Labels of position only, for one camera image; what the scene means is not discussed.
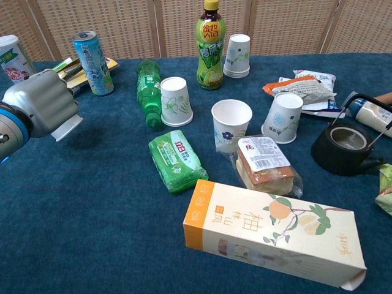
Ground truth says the stack of white paper cups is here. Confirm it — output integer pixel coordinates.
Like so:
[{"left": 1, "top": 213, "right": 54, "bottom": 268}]
[{"left": 222, "top": 33, "right": 252, "bottom": 78}]

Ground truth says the paper cup blue flower print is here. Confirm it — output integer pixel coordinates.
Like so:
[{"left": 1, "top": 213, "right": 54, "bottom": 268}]
[{"left": 260, "top": 91, "right": 304, "bottom": 145}]

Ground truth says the wooden woven folding screen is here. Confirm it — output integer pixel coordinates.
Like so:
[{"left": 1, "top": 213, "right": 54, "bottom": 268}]
[{"left": 0, "top": 0, "right": 392, "bottom": 62}]

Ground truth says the green white peeler package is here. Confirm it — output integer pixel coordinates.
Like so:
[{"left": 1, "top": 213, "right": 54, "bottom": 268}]
[{"left": 51, "top": 58, "right": 74, "bottom": 74}]

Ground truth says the yellow green snack bag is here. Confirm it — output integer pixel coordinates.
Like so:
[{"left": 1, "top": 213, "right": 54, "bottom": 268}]
[{"left": 374, "top": 162, "right": 392, "bottom": 218}]

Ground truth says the paper cup green leaf print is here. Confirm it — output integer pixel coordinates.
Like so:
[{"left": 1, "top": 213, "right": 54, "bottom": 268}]
[{"left": 159, "top": 76, "right": 194, "bottom": 128}]

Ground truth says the lemon tea bottle yellow cap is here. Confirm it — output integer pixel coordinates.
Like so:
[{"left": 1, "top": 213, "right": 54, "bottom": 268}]
[{"left": 195, "top": 0, "right": 225, "bottom": 91}]

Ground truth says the clear wrapped cake package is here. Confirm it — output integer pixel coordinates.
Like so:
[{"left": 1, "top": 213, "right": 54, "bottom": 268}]
[{"left": 229, "top": 135, "right": 304, "bottom": 198}]

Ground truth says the mayonnaise squeeze bottle blue cap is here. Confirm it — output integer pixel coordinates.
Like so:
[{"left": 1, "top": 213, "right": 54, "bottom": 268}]
[{"left": 347, "top": 98, "right": 392, "bottom": 139}]

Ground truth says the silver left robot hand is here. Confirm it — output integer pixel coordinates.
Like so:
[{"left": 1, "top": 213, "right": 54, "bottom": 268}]
[{"left": 1, "top": 69, "right": 80, "bottom": 138}]

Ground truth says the green plastic bottle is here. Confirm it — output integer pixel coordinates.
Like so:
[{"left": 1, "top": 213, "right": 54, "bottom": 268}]
[{"left": 136, "top": 58, "right": 164, "bottom": 130}]

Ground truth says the blue felt table cover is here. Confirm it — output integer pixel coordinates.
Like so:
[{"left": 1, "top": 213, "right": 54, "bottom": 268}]
[{"left": 0, "top": 52, "right": 392, "bottom": 294}]

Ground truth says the orange grey snack bag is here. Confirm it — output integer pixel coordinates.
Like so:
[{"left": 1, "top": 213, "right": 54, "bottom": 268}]
[{"left": 262, "top": 75, "right": 337, "bottom": 105}]

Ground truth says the black cast iron teapot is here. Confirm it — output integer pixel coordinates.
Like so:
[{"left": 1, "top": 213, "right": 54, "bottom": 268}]
[{"left": 310, "top": 92, "right": 392, "bottom": 177}]

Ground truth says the blue drink can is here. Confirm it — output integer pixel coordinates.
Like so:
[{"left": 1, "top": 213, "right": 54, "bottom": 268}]
[{"left": 72, "top": 30, "right": 115, "bottom": 97}]

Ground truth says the white blue plastic bag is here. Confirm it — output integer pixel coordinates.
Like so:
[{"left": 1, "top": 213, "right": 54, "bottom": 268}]
[{"left": 276, "top": 69, "right": 347, "bottom": 119}]

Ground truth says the cream orange pomelo print box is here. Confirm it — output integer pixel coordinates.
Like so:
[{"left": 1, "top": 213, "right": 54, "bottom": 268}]
[{"left": 183, "top": 179, "right": 368, "bottom": 292}]

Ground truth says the wooden rolling pin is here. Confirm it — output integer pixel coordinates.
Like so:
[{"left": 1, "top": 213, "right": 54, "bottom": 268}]
[{"left": 372, "top": 92, "right": 392, "bottom": 104}]

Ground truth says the yellow card tool package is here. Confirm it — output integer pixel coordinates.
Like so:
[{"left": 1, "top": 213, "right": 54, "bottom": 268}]
[{"left": 51, "top": 56, "right": 119, "bottom": 94}]

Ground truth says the paper cup dark flower print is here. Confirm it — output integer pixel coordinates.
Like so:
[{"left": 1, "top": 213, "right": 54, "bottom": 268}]
[{"left": 211, "top": 99, "right": 254, "bottom": 154}]

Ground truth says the green soap packet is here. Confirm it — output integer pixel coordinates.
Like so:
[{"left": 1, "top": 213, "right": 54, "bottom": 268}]
[{"left": 148, "top": 129, "right": 209, "bottom": 195}]

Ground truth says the white yogurt tub red print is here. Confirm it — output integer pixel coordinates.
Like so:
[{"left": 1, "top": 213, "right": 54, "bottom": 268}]
[{"left": 0, "top": 34, "right": 37, "bottom": 86}]

